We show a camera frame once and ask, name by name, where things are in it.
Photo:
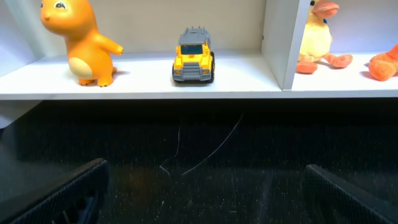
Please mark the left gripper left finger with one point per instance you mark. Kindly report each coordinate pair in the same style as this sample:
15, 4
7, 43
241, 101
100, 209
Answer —
62, 196

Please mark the orange dinosaur toy figure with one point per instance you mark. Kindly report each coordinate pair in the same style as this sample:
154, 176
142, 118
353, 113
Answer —
81, 40

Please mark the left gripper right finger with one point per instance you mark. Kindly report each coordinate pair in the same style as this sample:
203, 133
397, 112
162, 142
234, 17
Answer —
342, 202

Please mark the white shelf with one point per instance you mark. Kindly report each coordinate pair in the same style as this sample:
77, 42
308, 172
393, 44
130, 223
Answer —
140, 77

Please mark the white plush duck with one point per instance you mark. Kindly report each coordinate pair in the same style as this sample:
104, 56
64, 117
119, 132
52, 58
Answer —
384, 65

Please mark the grey and yellow toy truck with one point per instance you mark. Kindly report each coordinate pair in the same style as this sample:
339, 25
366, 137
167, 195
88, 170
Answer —
193, 59

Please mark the yellow plush duck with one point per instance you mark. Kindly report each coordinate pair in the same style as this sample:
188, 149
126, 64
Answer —
317, 37

